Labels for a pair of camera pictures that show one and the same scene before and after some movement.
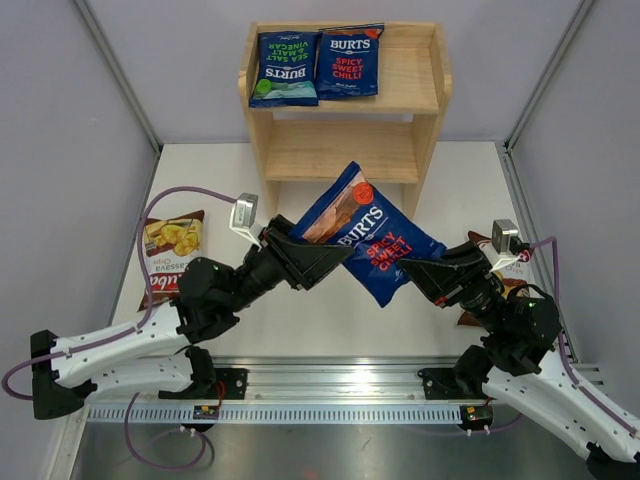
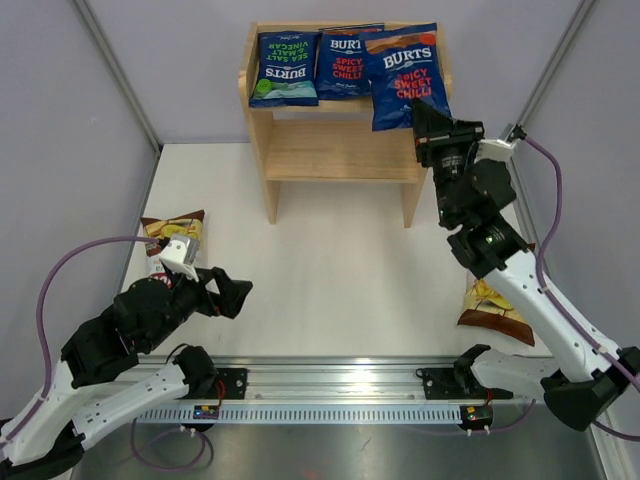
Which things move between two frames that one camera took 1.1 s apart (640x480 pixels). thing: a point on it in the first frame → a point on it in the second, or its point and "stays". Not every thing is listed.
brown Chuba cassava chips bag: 172,242 stays
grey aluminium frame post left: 119,73 stays
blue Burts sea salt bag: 287,70 stays
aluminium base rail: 312,390 stays
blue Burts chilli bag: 353,214 → 405,67
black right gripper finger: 438,280 → 430,122
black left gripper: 303,265 → 232,292
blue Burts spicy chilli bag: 347,61 stays
